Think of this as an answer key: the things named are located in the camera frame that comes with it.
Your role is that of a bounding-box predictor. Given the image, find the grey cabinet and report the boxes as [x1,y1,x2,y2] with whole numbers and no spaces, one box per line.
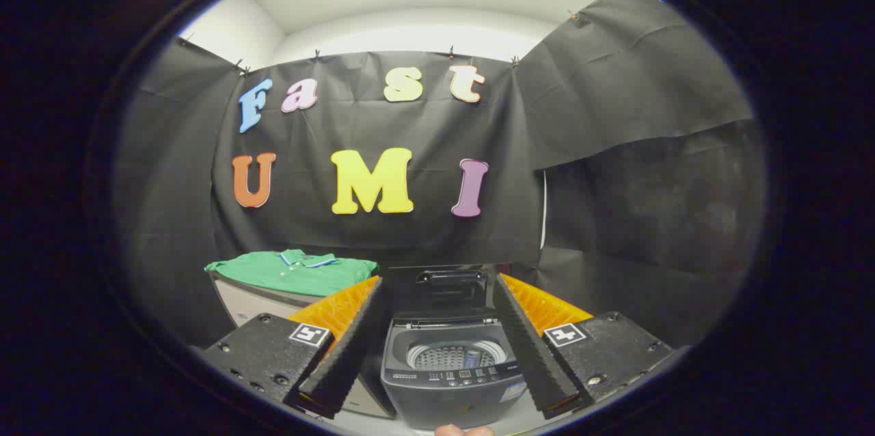
[208,272,395,420]

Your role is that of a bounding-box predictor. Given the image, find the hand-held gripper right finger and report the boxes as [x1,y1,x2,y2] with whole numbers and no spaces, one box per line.
[494,273,684,421]

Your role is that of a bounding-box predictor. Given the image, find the dark washing machine lid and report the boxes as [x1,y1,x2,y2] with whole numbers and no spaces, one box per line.
[386,265,496,321]

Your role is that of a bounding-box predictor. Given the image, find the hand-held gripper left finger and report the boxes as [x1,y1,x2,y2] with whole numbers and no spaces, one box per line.
[198,275,383,420]

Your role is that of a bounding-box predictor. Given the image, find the grey washing machine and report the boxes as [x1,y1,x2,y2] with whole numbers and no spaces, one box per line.
[381,313,530,431]

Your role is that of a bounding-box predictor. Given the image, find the green polo shirt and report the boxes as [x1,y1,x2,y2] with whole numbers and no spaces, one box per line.
[205,249,380,298]

